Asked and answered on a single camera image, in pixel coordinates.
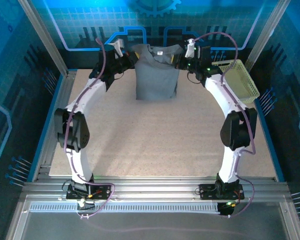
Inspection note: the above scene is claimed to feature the grey t-shirt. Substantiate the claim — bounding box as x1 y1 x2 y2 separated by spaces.
129 43 185 101

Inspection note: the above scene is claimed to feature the pale green perforated plastic basket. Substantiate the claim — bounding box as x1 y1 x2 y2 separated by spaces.
211 59 261 105

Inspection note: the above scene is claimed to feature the black controller box with LEDs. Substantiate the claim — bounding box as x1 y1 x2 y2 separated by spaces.
217 201 239 218

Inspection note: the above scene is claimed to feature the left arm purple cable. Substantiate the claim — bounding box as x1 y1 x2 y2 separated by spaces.
64 37 116 220

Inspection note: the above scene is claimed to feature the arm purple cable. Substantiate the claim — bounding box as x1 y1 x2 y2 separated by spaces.
191 31 256 220
64 37 116 220

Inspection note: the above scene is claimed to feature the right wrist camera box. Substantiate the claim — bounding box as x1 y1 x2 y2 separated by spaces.
184 38 212 63

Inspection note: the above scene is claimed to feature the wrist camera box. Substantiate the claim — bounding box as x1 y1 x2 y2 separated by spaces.
107 38 127 60
184 38 212 63

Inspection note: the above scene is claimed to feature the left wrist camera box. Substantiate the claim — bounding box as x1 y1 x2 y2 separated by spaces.
107 38 127 60

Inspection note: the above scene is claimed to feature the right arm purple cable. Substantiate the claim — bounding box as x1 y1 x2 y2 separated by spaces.
191 31 256 220

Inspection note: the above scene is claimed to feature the aluminium side rail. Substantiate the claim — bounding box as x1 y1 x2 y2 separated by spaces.
32 69 78 182

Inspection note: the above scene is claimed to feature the aluminium frame post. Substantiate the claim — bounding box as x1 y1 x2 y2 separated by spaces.
17 0 71 76
244 0 292 72

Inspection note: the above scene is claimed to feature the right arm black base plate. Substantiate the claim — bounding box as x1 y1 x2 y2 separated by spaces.
199 183 245 201

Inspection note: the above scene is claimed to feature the aluminium frame rail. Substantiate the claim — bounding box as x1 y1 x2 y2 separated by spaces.
22 176 291 198

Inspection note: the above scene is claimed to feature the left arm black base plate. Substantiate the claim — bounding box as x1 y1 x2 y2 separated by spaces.
65 184 113 200

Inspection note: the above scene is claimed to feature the slotted grey cable duct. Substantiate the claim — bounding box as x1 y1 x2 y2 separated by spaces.
28 201 222 214

